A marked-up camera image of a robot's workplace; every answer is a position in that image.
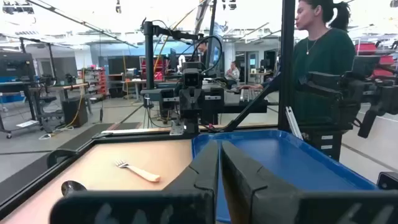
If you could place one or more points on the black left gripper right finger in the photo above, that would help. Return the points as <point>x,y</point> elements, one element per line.
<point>264,202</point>

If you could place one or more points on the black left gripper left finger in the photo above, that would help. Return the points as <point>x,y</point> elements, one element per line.
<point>186,202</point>

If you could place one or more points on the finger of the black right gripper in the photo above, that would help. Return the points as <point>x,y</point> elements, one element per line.
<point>198,102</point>
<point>186,102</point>

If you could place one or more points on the blue plastic tray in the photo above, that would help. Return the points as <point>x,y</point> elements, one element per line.
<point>280,161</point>

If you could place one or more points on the person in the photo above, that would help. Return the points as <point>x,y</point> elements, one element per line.
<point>203,53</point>
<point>232,73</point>
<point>326,53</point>

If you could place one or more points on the black computer keyboard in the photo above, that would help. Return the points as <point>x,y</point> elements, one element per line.
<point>250,95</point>

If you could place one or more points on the small black tripod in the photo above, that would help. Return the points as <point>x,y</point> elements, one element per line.
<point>147,102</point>

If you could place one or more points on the silver metal strip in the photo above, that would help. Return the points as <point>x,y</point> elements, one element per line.
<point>293,123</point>

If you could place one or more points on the red shelf unit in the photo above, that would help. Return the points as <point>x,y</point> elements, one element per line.
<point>101,81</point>

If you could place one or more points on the black box on floor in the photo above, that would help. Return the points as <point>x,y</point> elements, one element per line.
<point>74,112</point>

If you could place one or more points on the black equipment stand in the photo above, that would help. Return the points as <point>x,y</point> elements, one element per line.
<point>326,99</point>

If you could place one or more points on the workbench on wheels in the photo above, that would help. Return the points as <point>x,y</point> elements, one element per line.
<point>62,87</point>

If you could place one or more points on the red storage bin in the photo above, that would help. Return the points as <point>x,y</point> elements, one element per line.
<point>365,48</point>

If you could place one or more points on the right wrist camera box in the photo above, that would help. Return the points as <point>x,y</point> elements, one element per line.
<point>192,77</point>

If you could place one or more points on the black camera post with boom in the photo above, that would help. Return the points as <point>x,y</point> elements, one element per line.
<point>149,56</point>

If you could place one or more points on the black aluminium table frame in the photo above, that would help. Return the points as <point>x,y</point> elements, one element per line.
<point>286,62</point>

